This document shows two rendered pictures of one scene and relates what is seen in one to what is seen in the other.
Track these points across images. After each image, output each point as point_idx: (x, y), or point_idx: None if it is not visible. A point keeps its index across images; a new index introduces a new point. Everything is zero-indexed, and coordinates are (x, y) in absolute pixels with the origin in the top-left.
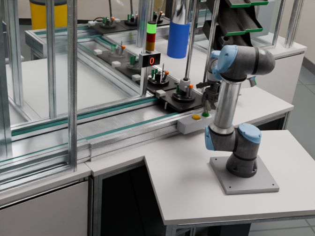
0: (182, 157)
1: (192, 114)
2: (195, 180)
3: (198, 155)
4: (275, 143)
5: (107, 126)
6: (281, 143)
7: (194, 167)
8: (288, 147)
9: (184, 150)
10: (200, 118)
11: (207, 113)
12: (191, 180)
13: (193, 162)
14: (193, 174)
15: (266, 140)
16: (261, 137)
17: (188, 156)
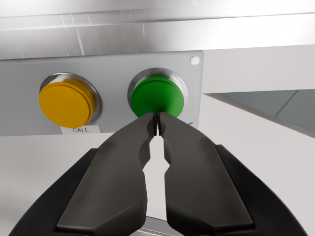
0: (0, 160)
1: (66, 55)
2: (10, 222)
3: (55, 169)
4: (300, 206)
5: None
6: (308, 211)
7: (23, 197)
8: (303, 224)
9: (20, 138)
10: (98, 119)
11: (166, 111)
12: (1, 219)
13: (27, 183)
14: (11, 209)
15: (296, 190)
16: (304, 178)
17: (21, 161)
